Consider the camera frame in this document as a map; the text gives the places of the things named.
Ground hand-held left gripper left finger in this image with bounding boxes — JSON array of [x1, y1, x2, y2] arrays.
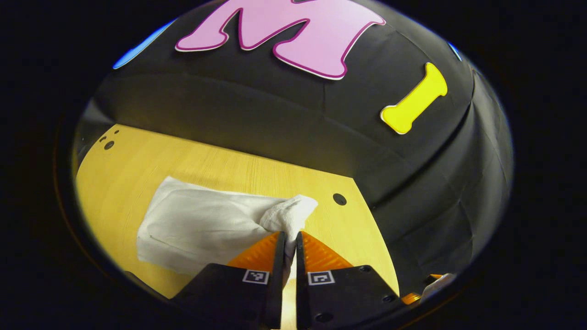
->
[[172, 231, 287, 330]]

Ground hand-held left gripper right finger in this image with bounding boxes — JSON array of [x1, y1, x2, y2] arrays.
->
[[296, 231, 400, 330]]

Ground white jeans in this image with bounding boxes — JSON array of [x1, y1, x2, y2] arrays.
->
[[137, 176, 318, 276]]

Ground black backdrop cloth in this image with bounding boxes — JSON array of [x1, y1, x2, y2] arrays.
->
[[73, 0, 514, 294]]

